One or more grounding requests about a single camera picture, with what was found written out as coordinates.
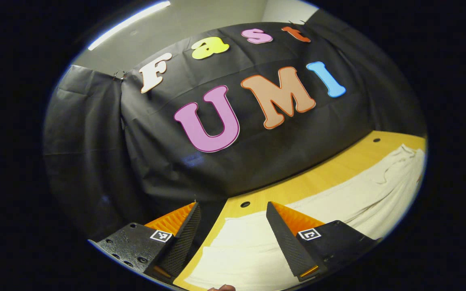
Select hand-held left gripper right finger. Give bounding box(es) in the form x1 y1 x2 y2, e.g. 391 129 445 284
266 201 379 283

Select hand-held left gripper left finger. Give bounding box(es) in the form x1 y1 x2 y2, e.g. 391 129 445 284
89 201 202 283

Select white jeans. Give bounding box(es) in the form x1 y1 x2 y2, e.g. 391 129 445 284
184 144 426 291

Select black backdrop cloth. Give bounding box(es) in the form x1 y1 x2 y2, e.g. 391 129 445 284
43 10 428 243

